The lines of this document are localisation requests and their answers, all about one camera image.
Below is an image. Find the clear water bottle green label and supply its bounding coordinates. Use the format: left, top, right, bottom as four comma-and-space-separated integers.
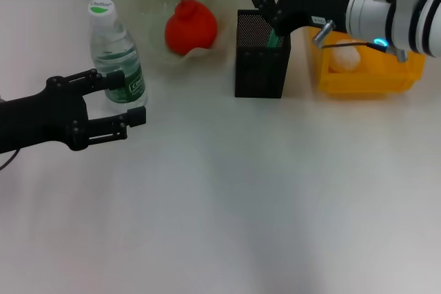
88, 0, 149, 107

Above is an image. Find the green utility knife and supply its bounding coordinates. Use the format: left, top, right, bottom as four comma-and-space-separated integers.
267, 28, 282, 48

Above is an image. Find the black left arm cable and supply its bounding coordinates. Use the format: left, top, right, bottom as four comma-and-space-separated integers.
0, 149, 20, 171

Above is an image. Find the black mesh pen holder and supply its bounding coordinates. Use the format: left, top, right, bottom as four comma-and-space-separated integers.
234, 9, 292, 98

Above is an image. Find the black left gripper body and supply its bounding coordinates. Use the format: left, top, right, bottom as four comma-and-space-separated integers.
0, 75, 88, 154

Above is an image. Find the translucent green fruit bowl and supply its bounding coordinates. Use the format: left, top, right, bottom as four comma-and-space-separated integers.
110, 0, 235, 76

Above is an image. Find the white paper ball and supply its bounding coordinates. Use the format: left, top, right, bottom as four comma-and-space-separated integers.
329, 39, 362, 73

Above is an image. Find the yellow plastic storage bin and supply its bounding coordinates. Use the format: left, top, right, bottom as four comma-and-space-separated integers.
303, 0, 427, 98

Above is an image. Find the grey right arm cable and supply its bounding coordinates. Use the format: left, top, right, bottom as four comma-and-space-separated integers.
320, 41, 380, 50

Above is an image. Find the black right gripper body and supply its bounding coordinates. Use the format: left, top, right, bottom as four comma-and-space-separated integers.
275, 0, 353, 35

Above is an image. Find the red-orange knitted fruit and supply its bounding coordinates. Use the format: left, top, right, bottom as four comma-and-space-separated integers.
164, 0, 218, 56

